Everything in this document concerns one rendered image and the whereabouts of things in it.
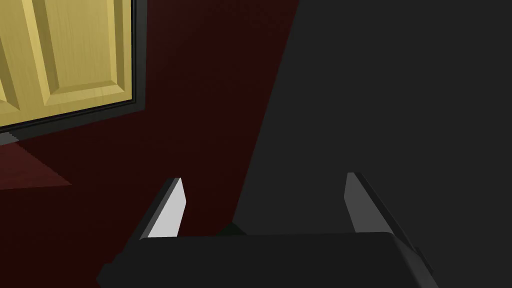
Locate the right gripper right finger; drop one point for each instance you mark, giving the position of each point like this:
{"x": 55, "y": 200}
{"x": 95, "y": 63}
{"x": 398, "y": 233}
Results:
{"x": 366, "y": 208}

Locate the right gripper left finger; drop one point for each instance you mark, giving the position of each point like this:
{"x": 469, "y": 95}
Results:
{"x": 170, "y": 214}

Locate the yellow panelled door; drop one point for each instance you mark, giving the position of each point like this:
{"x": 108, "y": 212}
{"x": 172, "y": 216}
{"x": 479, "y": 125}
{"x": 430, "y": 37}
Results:
{"x": 76, "y": 52}

